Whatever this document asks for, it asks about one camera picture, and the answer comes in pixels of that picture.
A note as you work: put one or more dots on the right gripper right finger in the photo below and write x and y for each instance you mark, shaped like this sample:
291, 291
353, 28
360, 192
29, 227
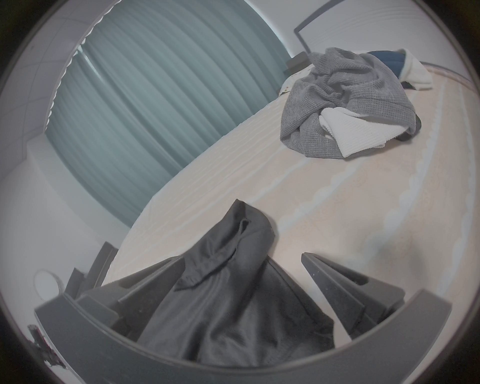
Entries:
330, 296

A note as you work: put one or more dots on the white printed pillow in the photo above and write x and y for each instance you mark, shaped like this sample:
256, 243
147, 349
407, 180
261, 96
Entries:
288, 83

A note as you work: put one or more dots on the round white mirror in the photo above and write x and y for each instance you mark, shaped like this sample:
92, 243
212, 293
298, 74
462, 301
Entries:
47, 284

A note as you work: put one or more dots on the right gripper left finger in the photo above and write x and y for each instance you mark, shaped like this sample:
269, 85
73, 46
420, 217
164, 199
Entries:
148, 300

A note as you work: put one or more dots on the pile of clothes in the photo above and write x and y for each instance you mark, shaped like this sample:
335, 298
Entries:
337, 86

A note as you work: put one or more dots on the bed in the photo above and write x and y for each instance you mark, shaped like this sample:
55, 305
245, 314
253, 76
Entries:
356, 187

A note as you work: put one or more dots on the black T-shirt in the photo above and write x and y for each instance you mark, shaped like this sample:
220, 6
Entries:
225, 300

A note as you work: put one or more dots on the blue-green curtain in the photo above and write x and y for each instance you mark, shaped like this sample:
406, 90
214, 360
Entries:
105, 150
195, 67

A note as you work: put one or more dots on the grey bedside table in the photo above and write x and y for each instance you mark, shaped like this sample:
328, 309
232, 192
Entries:
298, 60

